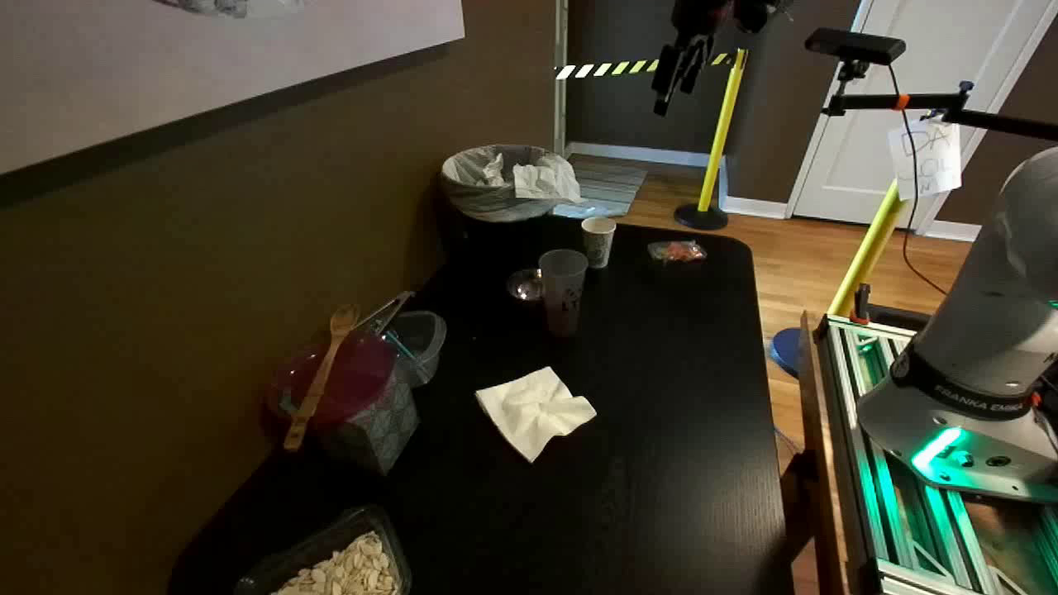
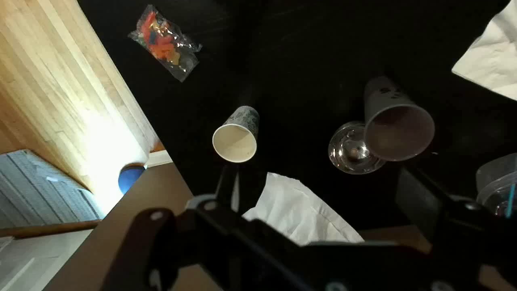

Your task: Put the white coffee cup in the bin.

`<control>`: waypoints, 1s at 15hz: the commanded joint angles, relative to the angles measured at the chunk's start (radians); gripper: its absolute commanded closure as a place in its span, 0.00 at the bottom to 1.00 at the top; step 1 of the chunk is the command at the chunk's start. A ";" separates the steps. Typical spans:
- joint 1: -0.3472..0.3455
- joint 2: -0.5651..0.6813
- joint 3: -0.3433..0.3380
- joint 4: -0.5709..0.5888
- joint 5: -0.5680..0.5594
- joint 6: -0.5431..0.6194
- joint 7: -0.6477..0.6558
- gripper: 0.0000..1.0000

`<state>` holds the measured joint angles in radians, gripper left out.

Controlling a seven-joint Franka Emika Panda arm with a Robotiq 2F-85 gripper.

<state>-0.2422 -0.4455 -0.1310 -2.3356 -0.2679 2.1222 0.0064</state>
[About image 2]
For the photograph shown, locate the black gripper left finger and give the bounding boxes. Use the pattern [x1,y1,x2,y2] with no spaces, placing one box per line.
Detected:
[215,167,241,215]

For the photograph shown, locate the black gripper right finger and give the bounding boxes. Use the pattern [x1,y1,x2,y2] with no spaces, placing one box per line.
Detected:
[396,164,478,246]

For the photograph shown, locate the white paper coffee cup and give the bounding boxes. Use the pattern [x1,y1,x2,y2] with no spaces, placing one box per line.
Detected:
[210,104,262,165]

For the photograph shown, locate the grey translucent plastic cup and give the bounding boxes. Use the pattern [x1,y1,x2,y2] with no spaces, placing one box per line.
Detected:
[362,75,436,164]

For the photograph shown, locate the white paper napkin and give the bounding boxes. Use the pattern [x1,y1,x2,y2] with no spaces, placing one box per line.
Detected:
[241,172,365,248]

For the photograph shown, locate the clear plastic food container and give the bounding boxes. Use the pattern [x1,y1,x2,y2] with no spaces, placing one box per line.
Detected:
[473,152,517,219]

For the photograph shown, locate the blue round disc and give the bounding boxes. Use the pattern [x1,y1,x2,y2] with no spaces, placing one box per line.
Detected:
[116,164,149,196]

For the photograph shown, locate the small clear glass bowl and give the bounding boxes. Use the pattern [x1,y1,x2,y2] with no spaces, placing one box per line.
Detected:
[326,120,386,177]

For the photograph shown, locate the clear bag of orange candy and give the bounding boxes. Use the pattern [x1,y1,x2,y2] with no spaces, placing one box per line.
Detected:
[128,4,204,85]

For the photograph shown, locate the crumpled white paper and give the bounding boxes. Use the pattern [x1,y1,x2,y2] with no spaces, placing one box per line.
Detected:
[451,0,517,104]

